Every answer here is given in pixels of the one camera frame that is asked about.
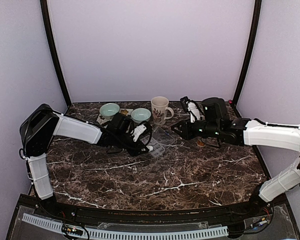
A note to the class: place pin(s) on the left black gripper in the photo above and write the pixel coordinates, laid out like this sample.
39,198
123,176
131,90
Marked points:
135,151

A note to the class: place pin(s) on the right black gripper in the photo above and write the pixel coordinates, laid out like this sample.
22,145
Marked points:
184,123

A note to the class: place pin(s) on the large orange label pill bottle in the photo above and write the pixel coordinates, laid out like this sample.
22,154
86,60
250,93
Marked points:
200,143

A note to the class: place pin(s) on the clear plastic pill organizer box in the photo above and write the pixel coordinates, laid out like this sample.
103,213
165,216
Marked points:
161,141

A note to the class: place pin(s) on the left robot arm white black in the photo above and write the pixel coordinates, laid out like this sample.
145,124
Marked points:
39,130

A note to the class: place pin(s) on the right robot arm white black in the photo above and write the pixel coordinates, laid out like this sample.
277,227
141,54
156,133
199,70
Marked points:
284,136

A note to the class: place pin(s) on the square floral ceramic plate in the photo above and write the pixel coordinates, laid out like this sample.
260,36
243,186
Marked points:
124,111

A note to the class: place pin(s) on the left teal ceramic bowl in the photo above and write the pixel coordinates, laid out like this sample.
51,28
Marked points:
108,110

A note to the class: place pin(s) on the teal ceramic bowl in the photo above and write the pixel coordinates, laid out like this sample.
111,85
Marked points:
108,110
140,115

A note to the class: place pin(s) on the right teal ceramic bowl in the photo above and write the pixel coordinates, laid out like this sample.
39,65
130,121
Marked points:
140,115

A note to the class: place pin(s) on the cream mug with coral pattern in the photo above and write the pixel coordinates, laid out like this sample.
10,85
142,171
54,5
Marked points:
161,112

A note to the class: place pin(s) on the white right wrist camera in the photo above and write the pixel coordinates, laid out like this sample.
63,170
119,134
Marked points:
191,107

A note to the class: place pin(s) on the black front rail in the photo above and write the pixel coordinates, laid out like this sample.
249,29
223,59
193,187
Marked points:
233,214

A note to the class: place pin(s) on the white slotted cable duct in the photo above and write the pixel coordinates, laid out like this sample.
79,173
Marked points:
115,231

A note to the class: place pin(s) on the right black frame post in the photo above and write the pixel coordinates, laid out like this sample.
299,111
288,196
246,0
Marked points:
249,51

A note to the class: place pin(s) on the black frame post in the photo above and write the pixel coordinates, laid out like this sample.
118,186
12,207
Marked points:
53,51
249,51

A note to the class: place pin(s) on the left black frame post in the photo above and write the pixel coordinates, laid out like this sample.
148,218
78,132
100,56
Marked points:
53,51

